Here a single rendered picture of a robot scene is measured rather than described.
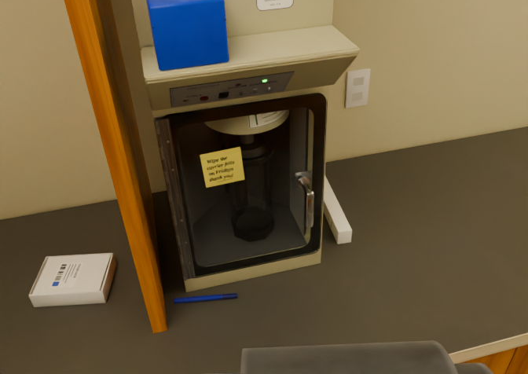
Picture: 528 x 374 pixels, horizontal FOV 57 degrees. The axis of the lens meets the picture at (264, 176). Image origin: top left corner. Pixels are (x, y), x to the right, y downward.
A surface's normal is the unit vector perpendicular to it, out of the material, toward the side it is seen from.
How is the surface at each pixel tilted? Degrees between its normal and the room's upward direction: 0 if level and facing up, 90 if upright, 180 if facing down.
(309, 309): 0
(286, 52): 0
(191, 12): 90
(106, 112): 90
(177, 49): 90
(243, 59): 0
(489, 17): 90
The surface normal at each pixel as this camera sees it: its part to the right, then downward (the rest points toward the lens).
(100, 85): 0.25, 0.56
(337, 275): -0.04, -0.81
